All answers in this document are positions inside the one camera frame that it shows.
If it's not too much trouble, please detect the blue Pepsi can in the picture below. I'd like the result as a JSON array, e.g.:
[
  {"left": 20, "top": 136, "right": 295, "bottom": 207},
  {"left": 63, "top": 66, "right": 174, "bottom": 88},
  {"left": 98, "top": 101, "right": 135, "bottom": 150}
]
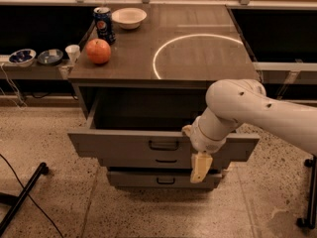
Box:
[{"left": 93, "top": 7, "right": 116, "bottom": 45}]

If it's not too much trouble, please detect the grey bottom drawer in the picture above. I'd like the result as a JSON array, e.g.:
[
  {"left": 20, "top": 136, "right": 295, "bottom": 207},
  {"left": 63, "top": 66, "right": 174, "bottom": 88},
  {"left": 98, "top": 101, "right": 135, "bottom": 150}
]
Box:
[{"left": 107, "top": 171, "right": 222, "bottom": 189}]

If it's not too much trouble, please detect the grey top drawer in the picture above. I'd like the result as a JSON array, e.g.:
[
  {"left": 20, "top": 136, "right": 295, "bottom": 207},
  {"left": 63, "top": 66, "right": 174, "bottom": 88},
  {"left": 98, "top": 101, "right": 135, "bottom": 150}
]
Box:
[{"left": 66, "top": 94, "right": 261, "bottom": 163}]

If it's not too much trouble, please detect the orange apple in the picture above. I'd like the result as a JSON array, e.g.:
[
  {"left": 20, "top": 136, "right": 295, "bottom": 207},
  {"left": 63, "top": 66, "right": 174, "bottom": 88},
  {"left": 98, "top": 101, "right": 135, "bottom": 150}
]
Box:
[{"left": 85, "top": 39, "right": 111, "bottom": 64}]

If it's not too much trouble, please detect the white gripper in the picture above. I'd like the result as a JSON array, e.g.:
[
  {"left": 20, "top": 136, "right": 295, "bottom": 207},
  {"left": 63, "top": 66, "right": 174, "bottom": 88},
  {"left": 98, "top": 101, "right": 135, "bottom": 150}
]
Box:
[{"left": 181, "top": 117, "right": 228, "bottom": 183}]

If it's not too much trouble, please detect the small white paper cup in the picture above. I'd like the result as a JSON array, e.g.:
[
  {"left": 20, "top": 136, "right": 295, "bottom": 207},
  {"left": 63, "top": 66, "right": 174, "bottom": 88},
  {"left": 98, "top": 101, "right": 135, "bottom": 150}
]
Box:
[{"left": 65, "top": 45, "right": 80, "bottom": 63}]

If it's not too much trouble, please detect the black stand leg left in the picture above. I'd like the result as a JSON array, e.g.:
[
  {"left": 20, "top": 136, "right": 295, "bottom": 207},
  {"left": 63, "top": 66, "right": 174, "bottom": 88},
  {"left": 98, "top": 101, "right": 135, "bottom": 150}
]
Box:
[{"left": 0, "top": 163, "right": 49, "bottom": 236}]

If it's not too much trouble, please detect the grey drawer cabinet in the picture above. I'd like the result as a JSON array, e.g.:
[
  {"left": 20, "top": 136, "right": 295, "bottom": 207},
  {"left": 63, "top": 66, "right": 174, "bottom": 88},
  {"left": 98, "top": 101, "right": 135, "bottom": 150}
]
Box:
[{"left": 67, "top": 3, "right": 263, "bottom": 191}]

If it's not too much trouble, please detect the black floor cable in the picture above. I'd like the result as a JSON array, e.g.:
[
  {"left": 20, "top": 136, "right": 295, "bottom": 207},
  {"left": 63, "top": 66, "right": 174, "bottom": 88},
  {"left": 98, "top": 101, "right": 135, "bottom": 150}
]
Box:
[{"left": 0, "top": 153, "right": 65, "bottom": 238}]

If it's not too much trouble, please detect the white bowl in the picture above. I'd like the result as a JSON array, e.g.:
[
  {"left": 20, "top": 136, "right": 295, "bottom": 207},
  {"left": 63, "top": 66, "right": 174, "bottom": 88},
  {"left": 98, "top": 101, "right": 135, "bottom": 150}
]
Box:
[{"left": 112, "top": 8, "right": 147, "bottom": 30}]

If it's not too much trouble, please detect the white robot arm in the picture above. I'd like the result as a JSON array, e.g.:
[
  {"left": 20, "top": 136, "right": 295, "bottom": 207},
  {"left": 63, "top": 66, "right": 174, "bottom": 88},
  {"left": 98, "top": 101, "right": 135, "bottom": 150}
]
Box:
[{"left": 182, "top": 79, "right": 317, "bottom": 183}]

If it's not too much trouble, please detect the black stand leg right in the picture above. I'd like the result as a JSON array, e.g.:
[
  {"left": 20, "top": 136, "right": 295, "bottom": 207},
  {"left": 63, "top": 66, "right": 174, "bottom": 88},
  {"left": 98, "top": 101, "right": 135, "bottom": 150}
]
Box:
[{"left": 296, "top": 157, "right": 317, "bottom": 229}]

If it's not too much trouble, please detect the grey side shelf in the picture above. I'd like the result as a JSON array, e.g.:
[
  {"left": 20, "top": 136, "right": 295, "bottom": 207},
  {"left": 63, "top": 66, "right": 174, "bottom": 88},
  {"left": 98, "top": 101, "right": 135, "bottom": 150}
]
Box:
[{"left": 0, "top": 60, "right": 72, "bottom": 80}]

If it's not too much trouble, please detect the black stand leg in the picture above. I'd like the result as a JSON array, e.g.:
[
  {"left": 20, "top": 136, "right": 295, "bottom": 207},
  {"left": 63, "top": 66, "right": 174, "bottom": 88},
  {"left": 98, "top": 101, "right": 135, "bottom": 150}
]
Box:
[
  {"left": 296, "top": 157, "right": 317, "bottom": 229},
  {"left": 0, "top": 163, "right": 49, "bottom": 236}
]

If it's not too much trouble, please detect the dark blue bowl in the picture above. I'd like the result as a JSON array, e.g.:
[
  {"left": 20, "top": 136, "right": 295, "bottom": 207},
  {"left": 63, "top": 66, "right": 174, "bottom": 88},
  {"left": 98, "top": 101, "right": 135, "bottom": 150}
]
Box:
[{"left": 37, "top": 49, "right": 63, "bottom": 65}]

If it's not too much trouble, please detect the white cable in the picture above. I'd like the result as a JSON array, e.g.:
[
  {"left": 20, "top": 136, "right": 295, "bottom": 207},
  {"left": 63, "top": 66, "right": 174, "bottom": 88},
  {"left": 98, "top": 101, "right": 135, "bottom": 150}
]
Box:
[{"left": 0, "top": 61, "right": 28, "bottom": 108}]

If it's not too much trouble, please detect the blue patterned bowl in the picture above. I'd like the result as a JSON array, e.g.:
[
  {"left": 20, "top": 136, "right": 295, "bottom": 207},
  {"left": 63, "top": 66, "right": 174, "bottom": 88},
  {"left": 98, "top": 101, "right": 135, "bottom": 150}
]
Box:
[{"left": 9, "top": 49, "right": 36, "bottom": 67}]

